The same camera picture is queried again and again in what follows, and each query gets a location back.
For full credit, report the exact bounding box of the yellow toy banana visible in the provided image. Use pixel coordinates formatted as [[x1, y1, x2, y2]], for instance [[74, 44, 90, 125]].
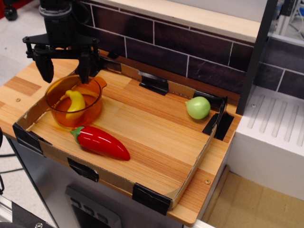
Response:
[[66, 90, 86, 120]]

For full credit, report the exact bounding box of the black caster wheel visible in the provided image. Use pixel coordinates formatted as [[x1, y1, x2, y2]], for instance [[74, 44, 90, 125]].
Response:
[[4, 5, 18, 21]]

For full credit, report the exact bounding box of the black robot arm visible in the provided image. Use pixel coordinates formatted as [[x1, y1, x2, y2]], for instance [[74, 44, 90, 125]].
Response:
[[23, 0, 99, 84]]

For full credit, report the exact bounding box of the red toy chili pepper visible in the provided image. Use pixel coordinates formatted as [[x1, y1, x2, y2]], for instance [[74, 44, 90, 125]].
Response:
[[70, 126, 131, 161]]

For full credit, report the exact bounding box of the cardboard fence with black tape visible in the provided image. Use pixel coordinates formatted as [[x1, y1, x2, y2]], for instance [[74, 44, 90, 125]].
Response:
[[14, 64, 234, 223]]

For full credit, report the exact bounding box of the orange transparent plastic pot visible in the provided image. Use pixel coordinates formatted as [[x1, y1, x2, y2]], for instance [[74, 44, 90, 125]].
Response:
[[44, 75, 107, 128]]

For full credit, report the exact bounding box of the green toy pear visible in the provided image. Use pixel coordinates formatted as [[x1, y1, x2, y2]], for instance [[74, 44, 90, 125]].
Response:
[[185, 96, 211, 120]]

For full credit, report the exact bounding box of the dark grey vertical post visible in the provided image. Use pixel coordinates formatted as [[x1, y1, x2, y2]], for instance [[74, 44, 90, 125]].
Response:
[[236, 0, 278, 115]]

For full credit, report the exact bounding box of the light wooden shelf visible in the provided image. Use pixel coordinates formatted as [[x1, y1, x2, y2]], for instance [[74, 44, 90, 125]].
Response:
[[93, 0, 260, 43]]

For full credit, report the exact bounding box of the grey oven control panel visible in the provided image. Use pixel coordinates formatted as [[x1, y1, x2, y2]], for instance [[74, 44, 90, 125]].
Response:
[[65, 186, 122, 228]]

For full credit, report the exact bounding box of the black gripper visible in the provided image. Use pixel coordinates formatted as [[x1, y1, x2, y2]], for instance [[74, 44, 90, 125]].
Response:
[[22, 10, 99, 84]]

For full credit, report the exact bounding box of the white toy sink drainboard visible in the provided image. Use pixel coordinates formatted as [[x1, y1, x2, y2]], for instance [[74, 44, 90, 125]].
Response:
[[228, 86, 304, 200]]

